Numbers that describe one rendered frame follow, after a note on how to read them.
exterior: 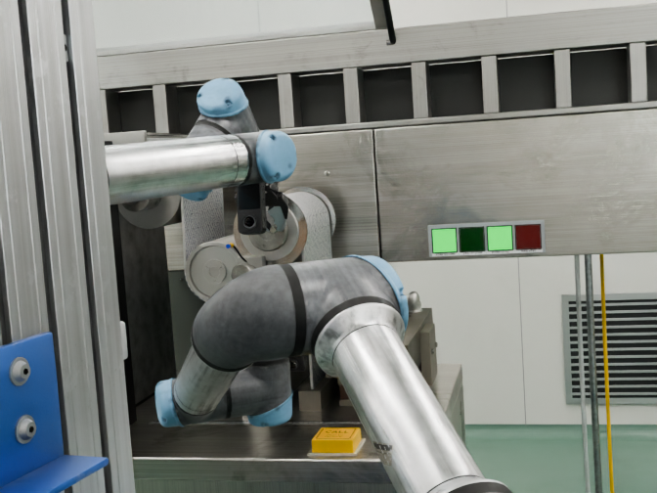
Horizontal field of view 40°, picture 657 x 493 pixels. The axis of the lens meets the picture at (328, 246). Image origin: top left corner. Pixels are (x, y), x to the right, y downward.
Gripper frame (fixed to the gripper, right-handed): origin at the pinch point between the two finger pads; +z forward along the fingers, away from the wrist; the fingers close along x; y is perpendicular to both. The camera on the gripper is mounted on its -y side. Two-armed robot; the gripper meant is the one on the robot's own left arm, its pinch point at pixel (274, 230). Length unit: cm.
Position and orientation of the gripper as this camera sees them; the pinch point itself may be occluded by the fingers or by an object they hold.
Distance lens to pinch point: 170.9
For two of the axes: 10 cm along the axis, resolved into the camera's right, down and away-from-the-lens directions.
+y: 0.9, -8.3, 5.5
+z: 2.1, 5.5, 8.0
